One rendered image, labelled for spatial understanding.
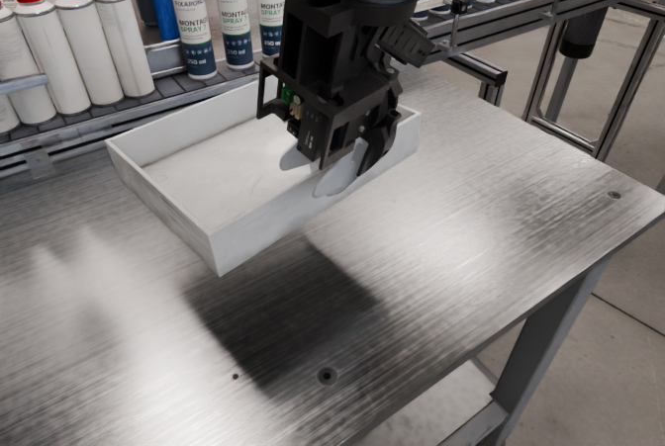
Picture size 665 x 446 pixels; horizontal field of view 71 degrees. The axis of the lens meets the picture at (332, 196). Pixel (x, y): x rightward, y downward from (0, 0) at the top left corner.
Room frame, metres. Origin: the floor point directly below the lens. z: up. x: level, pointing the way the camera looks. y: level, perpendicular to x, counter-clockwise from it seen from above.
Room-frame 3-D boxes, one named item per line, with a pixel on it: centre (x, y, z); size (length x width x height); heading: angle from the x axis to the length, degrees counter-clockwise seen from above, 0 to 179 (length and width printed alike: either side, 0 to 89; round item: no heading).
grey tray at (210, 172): (0.43, 0.07, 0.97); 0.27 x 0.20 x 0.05; 134
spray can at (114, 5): (0.73, 0.33, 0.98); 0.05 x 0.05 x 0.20
